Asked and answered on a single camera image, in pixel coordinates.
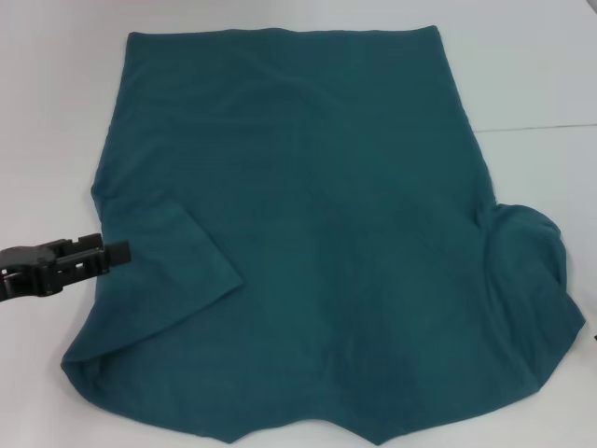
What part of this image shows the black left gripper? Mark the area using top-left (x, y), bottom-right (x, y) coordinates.
top-left (0, 233), bottom-right (133, 302)

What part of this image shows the teal blue shirt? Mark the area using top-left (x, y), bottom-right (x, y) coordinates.
top-left (60, 25), bottom-right (588, 448)

